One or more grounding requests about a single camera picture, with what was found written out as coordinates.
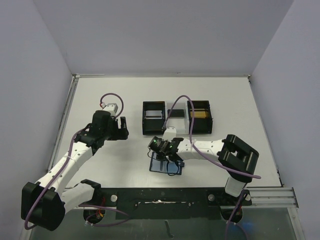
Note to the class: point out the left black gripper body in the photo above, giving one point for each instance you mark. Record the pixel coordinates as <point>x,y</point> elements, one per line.
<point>119,131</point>

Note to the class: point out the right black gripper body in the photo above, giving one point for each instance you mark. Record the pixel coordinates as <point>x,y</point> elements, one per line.
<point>162,152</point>

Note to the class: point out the blue leather card holder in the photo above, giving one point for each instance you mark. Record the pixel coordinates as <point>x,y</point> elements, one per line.
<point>158,165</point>

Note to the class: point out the black white card tray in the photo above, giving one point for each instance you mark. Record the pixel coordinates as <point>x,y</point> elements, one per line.
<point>177,116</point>

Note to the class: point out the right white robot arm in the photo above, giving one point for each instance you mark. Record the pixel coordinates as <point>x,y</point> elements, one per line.
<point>231,154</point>

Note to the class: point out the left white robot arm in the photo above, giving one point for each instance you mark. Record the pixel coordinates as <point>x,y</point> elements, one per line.
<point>46,202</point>

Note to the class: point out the silver credit card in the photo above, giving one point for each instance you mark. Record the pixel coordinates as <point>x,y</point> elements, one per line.
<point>153,114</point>

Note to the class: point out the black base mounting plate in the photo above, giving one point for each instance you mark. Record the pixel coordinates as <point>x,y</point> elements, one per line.
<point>172,203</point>

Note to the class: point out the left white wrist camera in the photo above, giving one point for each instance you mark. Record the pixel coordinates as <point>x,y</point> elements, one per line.
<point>112,108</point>

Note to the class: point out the aluminium frame rail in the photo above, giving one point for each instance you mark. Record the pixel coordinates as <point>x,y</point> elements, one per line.
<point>273,197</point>

